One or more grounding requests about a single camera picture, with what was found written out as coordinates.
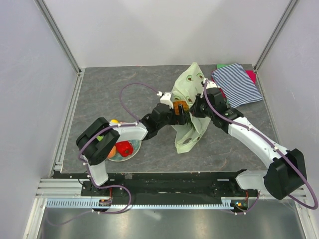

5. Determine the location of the red toy bell pepper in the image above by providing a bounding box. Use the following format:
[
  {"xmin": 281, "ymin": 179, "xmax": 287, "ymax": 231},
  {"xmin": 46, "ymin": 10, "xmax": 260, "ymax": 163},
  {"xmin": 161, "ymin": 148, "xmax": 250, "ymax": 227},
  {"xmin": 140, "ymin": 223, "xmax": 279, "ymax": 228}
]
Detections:
[{"xmin": 115, "ymin": 141, "xmax": 134, "ymax": 157}]

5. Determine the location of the aluminium frame post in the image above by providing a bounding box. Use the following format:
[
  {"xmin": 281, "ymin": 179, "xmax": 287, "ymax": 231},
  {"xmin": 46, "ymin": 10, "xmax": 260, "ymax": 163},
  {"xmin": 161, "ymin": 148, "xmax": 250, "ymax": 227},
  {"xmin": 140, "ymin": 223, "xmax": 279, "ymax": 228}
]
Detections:
[
  {"xmin": 34, "ymin": 0, "xmax": 82, "ymax": 73},
  {"xmin": 253, "ymin": 0, "xmax": 300, "ymax": 72}
]

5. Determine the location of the orange toy pineapple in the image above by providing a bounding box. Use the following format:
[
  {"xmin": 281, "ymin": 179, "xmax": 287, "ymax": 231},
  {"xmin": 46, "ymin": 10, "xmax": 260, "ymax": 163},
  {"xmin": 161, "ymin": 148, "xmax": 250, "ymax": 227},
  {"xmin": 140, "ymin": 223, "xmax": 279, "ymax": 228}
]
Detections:
[{"xmin": 173, "ymin": 100, "xmax": 189, "ymax": 116}]

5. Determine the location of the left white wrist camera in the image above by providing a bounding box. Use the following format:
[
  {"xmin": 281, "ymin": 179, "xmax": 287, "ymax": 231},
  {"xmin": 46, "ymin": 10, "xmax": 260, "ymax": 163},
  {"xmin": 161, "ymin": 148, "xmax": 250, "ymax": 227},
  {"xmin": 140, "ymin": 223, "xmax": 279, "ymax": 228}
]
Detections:
[{"xmin": 157, "ymin": 91, "xmax": 173, "ymax": 109}]

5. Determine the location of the green folded cloth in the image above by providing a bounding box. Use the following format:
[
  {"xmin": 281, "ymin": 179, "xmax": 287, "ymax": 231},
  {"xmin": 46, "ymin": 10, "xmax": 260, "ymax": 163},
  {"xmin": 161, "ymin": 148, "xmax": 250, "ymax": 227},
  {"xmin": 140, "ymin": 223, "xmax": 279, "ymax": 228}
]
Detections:
[{"xmin": 216, "ymin": 63, "xmax": 228, "ymax": 69}]

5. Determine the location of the red yellow toy peach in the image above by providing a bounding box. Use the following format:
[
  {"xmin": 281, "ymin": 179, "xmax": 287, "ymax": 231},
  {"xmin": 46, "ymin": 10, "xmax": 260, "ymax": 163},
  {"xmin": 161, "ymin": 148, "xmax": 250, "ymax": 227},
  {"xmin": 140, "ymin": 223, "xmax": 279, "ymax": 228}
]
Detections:
[{"xmin": 107, "ymin": 146, "xmax": 117, "ymax": 159}]

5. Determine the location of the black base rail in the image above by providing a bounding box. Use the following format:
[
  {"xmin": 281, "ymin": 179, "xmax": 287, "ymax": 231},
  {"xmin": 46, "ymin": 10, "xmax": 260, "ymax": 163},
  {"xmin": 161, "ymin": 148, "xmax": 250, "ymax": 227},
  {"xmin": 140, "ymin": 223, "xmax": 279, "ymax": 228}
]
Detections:
[{"xmin": 81, "ymin": 170, "xmax": 258, "ymax": 198}]

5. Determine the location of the right aluminium frame post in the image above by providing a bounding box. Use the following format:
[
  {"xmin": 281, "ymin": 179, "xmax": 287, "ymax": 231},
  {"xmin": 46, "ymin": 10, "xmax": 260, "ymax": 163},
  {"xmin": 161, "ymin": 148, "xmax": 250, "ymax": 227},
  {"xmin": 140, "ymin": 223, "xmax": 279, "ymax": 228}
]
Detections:
[{"xmin": 253, "ymin": 0, "xmax": 300, "ymax": 72}]

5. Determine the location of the magenta folded cloth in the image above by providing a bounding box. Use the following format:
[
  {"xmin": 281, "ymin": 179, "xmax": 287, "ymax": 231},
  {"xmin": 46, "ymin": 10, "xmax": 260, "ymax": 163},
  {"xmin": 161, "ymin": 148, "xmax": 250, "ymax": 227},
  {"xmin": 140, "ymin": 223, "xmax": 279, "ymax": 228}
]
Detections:
[{"xmin": 246, "ymin": 70, "xmax": 257, "ymax": 84}]

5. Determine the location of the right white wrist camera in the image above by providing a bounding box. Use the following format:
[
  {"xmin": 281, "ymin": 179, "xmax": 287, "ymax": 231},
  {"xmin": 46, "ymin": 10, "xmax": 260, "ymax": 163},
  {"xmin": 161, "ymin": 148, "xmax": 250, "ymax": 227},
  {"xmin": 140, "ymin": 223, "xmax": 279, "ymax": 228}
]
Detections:
[{"xmin": 201, "ymin": 78, "xmax": 219, "ymax": 98}]

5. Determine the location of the grey slotted cable duct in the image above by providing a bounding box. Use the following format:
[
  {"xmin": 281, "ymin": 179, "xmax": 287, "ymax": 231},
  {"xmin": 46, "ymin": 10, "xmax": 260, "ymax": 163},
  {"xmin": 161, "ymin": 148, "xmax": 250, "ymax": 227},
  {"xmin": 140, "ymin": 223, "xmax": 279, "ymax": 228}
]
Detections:
[{"xmin": 46, "ymin": 198, "xmax": 238, "ymax": 210}]

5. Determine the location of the left aluminium frame post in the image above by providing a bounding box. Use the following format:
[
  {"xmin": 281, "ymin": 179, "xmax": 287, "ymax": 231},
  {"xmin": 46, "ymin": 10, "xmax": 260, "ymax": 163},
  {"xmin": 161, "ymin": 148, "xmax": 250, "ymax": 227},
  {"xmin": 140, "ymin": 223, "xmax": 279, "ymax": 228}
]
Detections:
[{"xmin": 34, "ymin": 0, "xmax": 82, "ymax": 73}]

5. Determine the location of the patterned ceramic plate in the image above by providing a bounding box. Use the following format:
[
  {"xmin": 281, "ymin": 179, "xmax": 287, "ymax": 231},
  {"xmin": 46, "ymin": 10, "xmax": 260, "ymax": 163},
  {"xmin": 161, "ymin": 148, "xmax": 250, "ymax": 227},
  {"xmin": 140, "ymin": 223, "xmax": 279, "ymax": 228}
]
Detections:
[{"xmin": 107, "ymin": 140, "xmax": 142, "ymax": 162}]

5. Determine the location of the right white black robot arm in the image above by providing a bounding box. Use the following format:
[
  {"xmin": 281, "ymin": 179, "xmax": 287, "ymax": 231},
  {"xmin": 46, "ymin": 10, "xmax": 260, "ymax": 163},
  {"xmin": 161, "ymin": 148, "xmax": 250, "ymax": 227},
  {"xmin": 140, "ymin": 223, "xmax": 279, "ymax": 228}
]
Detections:
[{"xmin": 190, "ymin": 88, "xmax": 307, "ymax": 200}]

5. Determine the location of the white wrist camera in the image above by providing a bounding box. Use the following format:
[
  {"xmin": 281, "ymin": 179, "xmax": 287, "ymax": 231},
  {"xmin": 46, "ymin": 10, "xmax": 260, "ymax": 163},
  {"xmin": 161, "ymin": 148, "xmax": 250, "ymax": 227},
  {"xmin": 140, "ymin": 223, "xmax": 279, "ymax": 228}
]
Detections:
[
  {"xmin": 157, "ymin": 91, "xmax": 173, "ymax": 109},
  {"xmin": 201, "ymin": 78, "xmax": 219, "ymax": 98}
]

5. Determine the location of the blue white striped cloth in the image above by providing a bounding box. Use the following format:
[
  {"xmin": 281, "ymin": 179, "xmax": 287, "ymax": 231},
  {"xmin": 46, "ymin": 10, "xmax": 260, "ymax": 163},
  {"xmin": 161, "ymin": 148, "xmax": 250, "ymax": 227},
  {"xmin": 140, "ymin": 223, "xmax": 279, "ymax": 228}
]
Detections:
[{"xmin": 212, "ymin": 63, "xmax": 263, "ymax": 108}]

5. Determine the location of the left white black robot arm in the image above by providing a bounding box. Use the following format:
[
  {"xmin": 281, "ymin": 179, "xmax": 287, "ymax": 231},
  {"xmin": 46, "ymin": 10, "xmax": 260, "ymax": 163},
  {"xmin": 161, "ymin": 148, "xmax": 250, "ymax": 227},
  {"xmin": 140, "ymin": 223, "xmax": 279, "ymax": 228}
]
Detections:
[{"xmin": 76, "ymin": 101, "xmax": 190, "ymax": 196}]

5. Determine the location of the green avocado print plastic bag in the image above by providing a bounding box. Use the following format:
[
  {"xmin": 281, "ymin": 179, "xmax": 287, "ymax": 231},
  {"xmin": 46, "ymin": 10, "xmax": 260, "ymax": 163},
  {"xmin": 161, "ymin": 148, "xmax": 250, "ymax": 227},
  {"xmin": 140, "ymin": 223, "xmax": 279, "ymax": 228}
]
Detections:
[{"xmin": 172, "ymin": 62, "xmax": 210, "ymax": 154}]

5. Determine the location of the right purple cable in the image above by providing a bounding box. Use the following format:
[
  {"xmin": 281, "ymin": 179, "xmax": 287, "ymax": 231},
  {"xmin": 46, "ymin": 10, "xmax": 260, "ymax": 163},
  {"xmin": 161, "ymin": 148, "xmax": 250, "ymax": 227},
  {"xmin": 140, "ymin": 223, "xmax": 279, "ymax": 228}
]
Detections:
[{"xmin": 203, "ymin": 81, "xmax": 319, "ymax": 216}]

